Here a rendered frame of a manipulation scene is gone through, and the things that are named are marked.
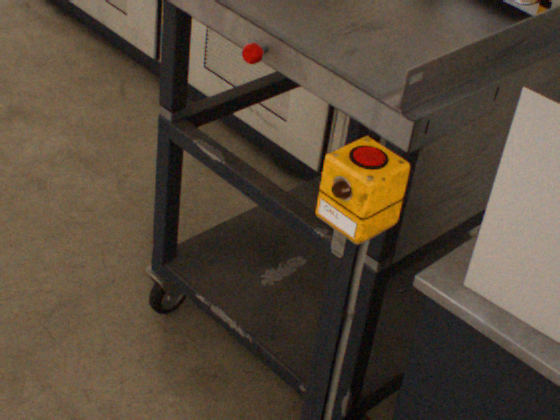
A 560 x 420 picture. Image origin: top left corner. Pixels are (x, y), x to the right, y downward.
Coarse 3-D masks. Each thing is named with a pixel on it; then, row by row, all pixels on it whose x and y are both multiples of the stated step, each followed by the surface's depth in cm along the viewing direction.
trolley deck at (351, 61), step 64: (192, 0) 173; (256, 0) 170; (320, 0) 173; (384, 0) 176; (448, 0) 179; (320, 64) 156; (384, 64) 158; (512, 64) 163; (384, 128) 151; (448, 128) 154
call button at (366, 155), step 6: (360, 150) 127; (366, 150) 128; (372, 150) 128; (378, 150) 128; (354, 156) 127; (360, 156) 126; (366, 156) 126; (372, 156) 127; (378, 156) 127; (360, 162) 126; (366, 162) 126; (372, 162) 126; (378, 162) 126
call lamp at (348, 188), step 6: (336, 180) 126; (342, 180) 126; (348, 180) 125; (336, 186) 126; (342, 186) 125; (348, 186) 125; (336, 192) 126; (342, 192) 125; (348, 192) 126; (342, 198) 126; (348, 198) 126
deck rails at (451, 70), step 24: (528, 24) 162; (552, 24) 168; (456, 48) 150; (480, 48) 155; (504, 48) 160; (528, 48) 166; (408, 72) 143; (432, 72) 148; (456, 72) 153; (480, 72) 159; (408, 96) 147; (432, 96) 151
